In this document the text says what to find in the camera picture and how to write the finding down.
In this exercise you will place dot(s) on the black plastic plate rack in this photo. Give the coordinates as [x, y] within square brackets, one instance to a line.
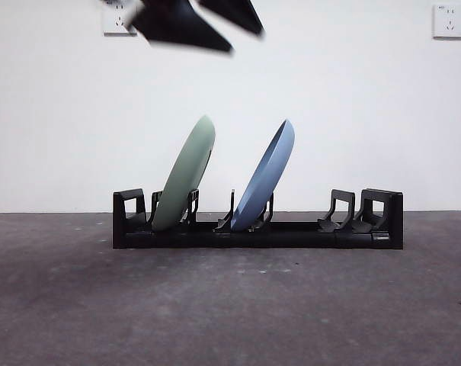
[329, 240]

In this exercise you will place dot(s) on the green round plate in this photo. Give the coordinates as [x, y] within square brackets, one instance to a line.
[184, 171]

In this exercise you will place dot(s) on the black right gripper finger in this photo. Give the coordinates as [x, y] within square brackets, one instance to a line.
[177, 26]
[234, 13]

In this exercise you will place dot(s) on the white wall socket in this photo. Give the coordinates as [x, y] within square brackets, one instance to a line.
[114, 27]
[449, 22]

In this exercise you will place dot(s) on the blue round plate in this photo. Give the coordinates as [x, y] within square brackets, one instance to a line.
[260, 183]

